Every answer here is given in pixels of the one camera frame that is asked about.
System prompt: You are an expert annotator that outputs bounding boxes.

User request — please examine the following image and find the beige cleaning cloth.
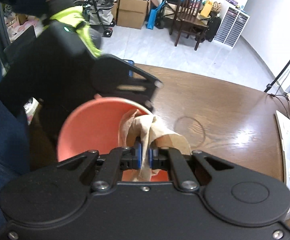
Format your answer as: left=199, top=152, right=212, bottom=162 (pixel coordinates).
left=118, top=109, right=191, bottom=182

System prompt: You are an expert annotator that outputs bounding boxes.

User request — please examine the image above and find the pink footed bowl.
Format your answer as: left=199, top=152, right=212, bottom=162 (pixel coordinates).
left=56, top=96, right=171, bottom=183

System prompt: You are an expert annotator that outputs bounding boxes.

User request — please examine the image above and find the left hand in yellow-green glove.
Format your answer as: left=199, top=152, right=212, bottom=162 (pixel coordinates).
left=43, top=5, right=102, bottom=57

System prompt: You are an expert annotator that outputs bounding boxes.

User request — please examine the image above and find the grey baby stroller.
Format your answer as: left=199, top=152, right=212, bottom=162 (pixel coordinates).
left=82, top=0, right=117, bottom=37

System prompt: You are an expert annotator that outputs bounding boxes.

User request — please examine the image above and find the smartphone with lit screen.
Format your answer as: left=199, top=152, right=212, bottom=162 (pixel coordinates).
left=124, top=59, right=134, bottom=77

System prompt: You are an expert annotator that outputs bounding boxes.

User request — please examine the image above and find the cardboard box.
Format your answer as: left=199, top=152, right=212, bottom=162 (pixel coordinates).
left=117, top=0, right=150, bottom=29

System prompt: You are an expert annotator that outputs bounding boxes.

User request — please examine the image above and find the blue shopping bag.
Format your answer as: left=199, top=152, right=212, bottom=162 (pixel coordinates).
left=147, top=1, right=165, bottom=30

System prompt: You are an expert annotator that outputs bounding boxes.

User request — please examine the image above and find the black tripod stand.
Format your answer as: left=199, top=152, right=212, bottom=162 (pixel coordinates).
left=263, top=36, right=290, bottom=94

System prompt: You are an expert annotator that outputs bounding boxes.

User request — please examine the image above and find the dark wooden chair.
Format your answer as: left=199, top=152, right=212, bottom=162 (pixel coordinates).
left=169, top=0, right=208, bottom=50

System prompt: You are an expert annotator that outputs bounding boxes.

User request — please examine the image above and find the black suitcase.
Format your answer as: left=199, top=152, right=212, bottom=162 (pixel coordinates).
left=205, top=16, right=221, bottom=42

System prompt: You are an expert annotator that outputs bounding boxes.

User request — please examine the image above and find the white drawer cabinet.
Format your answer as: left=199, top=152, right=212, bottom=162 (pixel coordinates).
left=213, top=1, right=250, bottom=48

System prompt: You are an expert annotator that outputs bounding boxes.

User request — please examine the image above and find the yellow paper bag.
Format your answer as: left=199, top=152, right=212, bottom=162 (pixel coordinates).
left=200, top=0, right=213, bottom=18

